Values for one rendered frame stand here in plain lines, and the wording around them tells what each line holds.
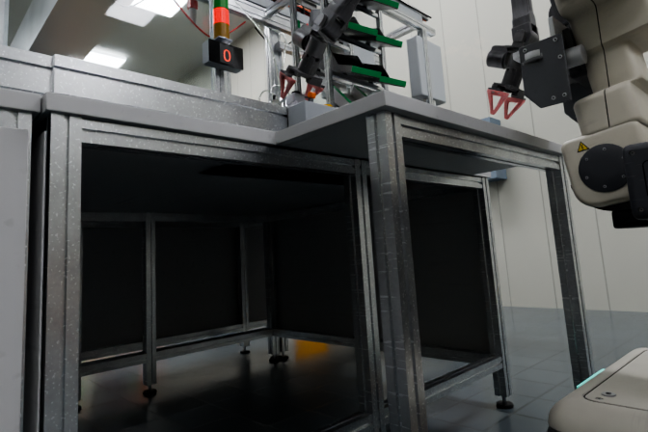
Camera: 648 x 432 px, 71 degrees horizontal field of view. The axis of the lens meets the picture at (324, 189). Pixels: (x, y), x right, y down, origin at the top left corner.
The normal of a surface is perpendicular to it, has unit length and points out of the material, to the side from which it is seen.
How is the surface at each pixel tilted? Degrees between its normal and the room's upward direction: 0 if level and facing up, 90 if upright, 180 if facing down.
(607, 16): 90
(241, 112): 90
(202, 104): 90
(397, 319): 90
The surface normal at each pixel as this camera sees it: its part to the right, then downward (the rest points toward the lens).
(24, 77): 0.69, -0.14
